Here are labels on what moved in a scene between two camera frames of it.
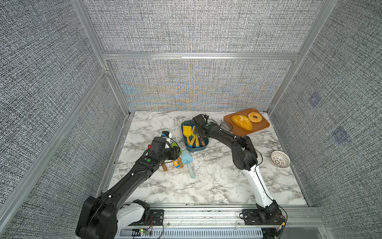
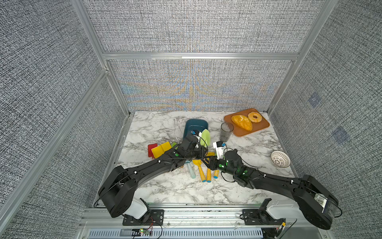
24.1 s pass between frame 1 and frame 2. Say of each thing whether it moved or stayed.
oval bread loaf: stayed
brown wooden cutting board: stayed
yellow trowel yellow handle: moved
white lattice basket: stayed
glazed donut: stayed
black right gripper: moved
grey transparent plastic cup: stayed
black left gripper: moved
